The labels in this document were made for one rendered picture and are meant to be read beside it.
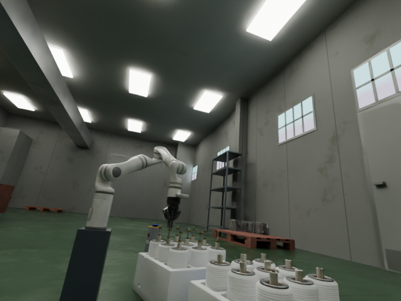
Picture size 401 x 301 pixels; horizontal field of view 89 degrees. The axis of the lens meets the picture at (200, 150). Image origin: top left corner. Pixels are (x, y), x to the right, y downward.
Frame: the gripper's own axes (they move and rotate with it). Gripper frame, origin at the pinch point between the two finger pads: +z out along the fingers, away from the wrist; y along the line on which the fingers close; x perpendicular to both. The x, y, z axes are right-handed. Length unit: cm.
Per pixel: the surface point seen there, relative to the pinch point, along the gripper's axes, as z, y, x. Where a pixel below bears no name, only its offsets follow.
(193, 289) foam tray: 19.1, 18.2, 32.0
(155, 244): 11.3, 0.2, -8.8
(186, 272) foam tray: 17.9, 5.8, 18.7
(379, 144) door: -123, -267, 118
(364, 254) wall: 22, -297, 86
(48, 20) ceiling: -392, 22, -434
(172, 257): 13.0, 8.4, 12.0
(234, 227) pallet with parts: 10, -344, -134
